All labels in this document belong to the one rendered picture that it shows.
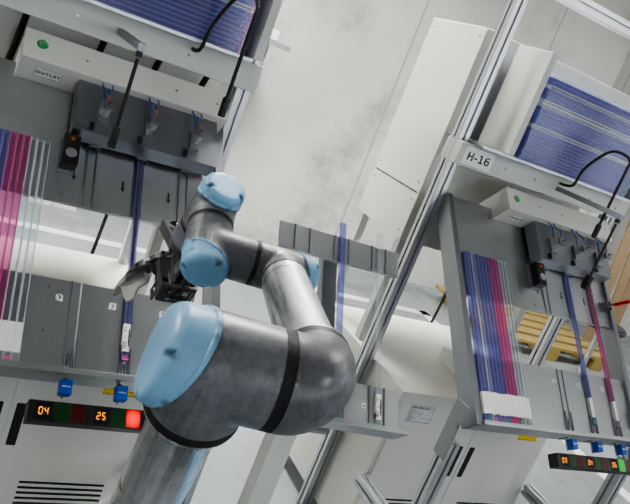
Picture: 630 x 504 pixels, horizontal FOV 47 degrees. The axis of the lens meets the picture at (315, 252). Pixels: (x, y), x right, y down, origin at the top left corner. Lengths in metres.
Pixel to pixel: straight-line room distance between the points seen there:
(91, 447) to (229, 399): 1.27
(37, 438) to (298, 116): 3.80
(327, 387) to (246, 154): 4.56
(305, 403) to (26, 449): 1.29
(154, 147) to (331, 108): 3.78
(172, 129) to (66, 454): 0.86
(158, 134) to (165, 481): 1.03
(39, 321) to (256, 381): 0.84
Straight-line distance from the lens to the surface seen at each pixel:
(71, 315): 1.55
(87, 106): 1.73
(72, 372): 1.49
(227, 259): 1.12
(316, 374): 0.77
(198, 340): 0.74
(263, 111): 5.25
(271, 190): 5.42
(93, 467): 2.04
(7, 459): 1.99
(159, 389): 0.75
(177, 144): 1.76
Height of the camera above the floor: 1.44
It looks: 14 degrees down
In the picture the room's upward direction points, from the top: 21 degrees clockwise
